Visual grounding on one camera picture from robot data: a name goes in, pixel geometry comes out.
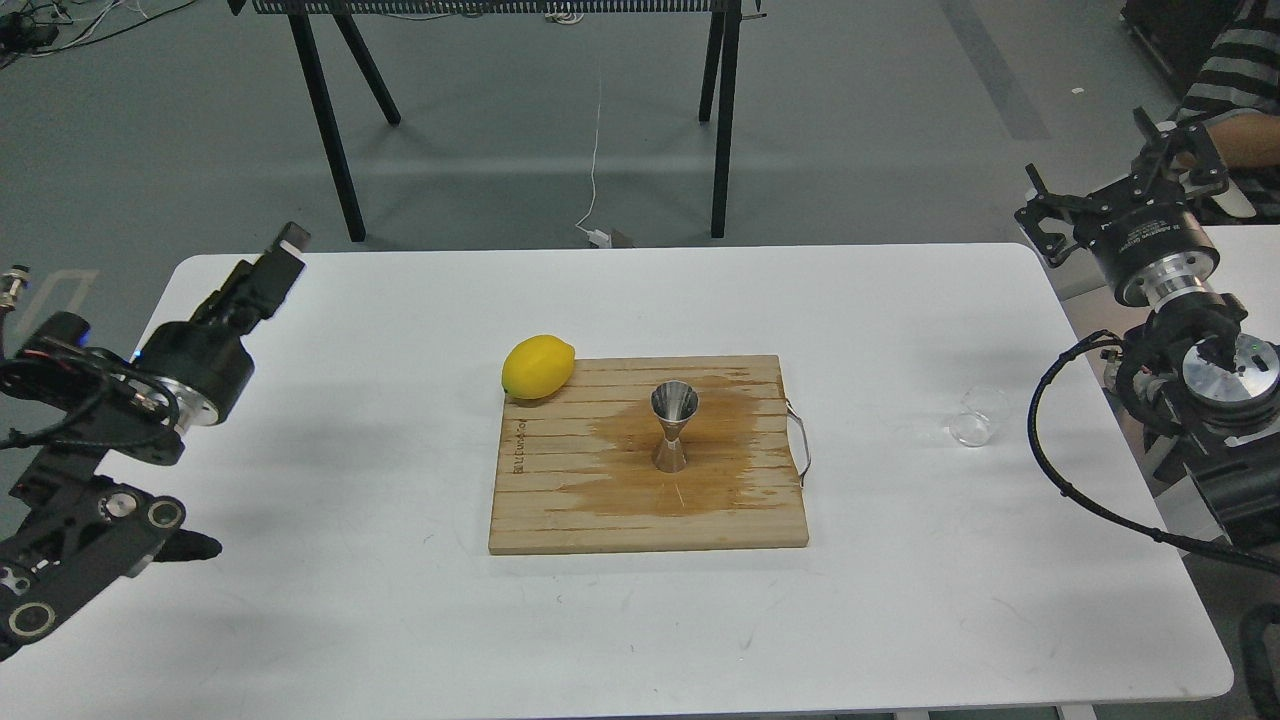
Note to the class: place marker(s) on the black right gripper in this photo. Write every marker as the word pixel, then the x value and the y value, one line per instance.
pixel 1150 254

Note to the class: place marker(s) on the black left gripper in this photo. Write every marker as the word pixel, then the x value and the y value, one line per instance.
pixel 202 362

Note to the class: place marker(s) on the clear glass measuring cup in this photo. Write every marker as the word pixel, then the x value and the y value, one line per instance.
pixel 982 413

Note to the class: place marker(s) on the steel double jigger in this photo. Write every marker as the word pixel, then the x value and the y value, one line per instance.
pixel 674 404

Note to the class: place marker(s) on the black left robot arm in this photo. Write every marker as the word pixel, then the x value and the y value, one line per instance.
pixel 84 530

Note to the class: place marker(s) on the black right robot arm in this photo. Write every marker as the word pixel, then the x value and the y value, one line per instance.
pixel 1188 374

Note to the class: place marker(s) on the white office chair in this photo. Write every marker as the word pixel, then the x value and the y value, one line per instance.
pixel 1252 199

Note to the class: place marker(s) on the person in striped shirt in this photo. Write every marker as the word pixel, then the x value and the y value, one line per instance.
pixel 1234 93

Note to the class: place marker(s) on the white side table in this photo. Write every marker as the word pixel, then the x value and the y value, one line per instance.
pixel 1248 268

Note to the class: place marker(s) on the yellow lemon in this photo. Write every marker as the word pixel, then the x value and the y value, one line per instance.
pixel 537 367

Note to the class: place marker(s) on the wooden cutting board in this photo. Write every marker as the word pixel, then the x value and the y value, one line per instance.
pixel 575 471

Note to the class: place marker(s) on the black metal frame table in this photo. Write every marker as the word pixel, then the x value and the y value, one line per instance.
pixel 507 58

